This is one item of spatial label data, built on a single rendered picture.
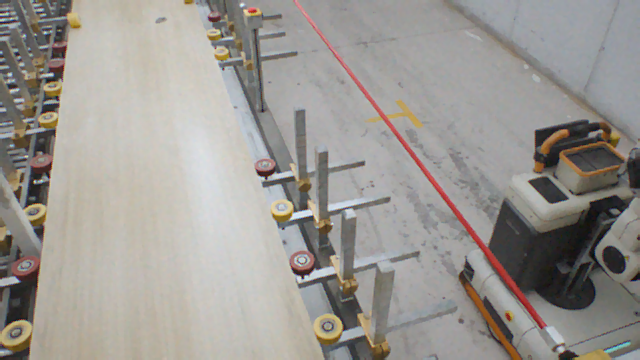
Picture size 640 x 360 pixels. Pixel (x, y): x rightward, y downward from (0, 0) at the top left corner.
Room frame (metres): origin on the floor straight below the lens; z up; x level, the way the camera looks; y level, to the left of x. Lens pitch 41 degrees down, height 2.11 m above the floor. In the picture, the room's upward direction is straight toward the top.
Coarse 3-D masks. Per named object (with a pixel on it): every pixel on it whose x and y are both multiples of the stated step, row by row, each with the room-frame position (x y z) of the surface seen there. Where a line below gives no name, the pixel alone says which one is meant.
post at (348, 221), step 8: (352, 208) 1.04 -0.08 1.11; (344, 216) 1.01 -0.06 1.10; (352, 216) 1.01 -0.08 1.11; (344, 224) 1.01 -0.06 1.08; (352, 224) 1.01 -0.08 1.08; (344, 232) 1.00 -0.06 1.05; (352, 232) 1.01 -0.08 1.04; (344, 240) 1.00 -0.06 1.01; (352, 240) 1.01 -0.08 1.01; (344, 248) 1.00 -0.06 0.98; (352, 248) 1.01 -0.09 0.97; (344, 256) 1.00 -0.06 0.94; (352, 256) 1.01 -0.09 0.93; (344, 264) 1.00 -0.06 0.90; (352, 264) 1.01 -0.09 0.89; (344, 272) 1.00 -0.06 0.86; (352, 272) 1.01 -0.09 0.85; (344, 296) 1.00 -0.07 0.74
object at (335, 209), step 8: (384, 192) 1.40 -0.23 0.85; (352, 200) 1.35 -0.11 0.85; (360, 200) 1.35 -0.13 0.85; (368, 200) 1.35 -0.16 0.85; (376, 200) 1.35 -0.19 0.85; (384, 200) 1.36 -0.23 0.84; (328, 208) 1.31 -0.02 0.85; (336, 208) 1.31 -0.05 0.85; (344, 208) 1.31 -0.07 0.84; (360, 208) 1.33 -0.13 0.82; (296, 216) 1.27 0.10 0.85; (304, 216) 1.27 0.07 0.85; (312, 216) 1.27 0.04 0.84; (280, 224) 1.24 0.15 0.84; (288, 224) 1.24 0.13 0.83; (296, 224) 1.26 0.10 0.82
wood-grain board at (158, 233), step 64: (128, 0) 3.17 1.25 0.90; (128, 64) 2.31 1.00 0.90; (192, 64) 2.31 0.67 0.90; (64, 128) 1.74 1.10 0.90; (128, 128) 1.74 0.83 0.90; (192, 128) 1.74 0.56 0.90; (64, 192) 1.34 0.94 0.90; (128, 192) 1.34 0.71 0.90; (192, 192) 1.34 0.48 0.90; (256, 192) 1.34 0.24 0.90; (64, 256) 1.03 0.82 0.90; (128, 256) 1.04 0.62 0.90; (192, 256) 1.04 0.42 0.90; (256, 256) 1.04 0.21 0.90; (64, 320) 0.80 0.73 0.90; (128, 320) 0.80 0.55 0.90; (192, 320) 0.80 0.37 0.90; (256, 320) 0.80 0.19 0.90
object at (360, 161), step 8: (344, 160) 1.61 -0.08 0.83; (352, 160) 1.61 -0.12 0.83; (360, 160) 1.61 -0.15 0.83; (312, 168) 1.56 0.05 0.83; (328, 168) 1.56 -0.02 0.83; (336, 168) 1.57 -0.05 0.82; (344, 168) 1.58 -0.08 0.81; (352, 168) 1.59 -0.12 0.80; (272, 176) 1.51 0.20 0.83; (280, 176) 1.51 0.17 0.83; (288, 176) 1.51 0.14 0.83; (312, 176) 1.54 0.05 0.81; (264, 184) 1.47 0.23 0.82; (272, 184) 1.48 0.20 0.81
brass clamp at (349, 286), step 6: (330, 258) 1.09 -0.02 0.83; (330, 264) 1.09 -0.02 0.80; (336, 264) 1.07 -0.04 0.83; (336, 270) 1.04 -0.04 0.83; (354, 276) 1.02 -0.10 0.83; (342, 282) 0.99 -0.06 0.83; (348, 282) 0.99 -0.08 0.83; (354, 282) 1.00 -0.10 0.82; (342, 288) 0.98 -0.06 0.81; (348, 288) 0.98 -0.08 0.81; (354, 288) 0.98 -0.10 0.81; (348, 294) 0.98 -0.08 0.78
